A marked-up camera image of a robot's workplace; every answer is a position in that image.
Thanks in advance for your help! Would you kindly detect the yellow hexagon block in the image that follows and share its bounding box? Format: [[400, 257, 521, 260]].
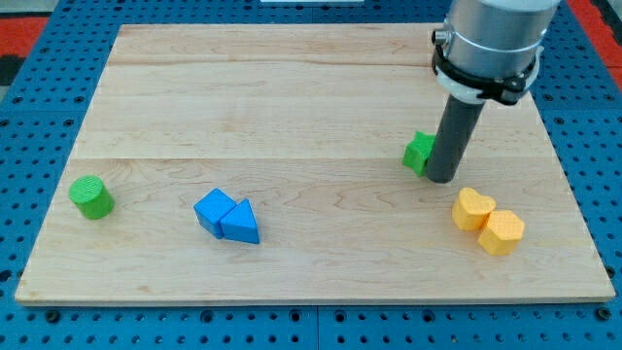
[[477, 210, 525, 256]]

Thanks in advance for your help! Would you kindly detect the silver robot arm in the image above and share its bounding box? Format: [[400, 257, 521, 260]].
[[432, 0, 560, 105]]

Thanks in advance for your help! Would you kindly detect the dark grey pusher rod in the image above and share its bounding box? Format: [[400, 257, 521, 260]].
[[426, 95, 484, 184]]

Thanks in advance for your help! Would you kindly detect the blue cube block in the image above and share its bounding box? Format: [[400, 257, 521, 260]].
[[193, 189, 236, 239]]

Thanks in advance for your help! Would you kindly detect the green cylinder block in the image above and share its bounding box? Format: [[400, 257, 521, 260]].
[[69, 175, 115, 220]]

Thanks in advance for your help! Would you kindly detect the yellow heart block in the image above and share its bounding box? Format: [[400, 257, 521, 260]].
[[451, 187, 497, 231]]

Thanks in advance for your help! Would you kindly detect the wooden board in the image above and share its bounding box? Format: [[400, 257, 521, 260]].
[[15, 23, 615, 306]]

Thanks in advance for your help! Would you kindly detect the blue triangle block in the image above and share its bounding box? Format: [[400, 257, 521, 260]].
[[221, 199, 260, 244]]

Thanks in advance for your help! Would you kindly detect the green star block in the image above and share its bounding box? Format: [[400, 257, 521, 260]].
[[402, 131, 435, 177]]

